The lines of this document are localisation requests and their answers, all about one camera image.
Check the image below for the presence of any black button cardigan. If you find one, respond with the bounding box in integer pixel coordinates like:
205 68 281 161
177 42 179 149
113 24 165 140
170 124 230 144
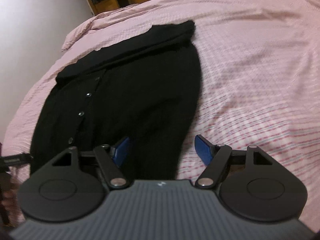
30 21 201 180

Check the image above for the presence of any pink checked bed cover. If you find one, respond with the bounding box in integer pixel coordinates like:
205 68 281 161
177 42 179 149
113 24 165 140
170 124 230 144
3 0 319 231

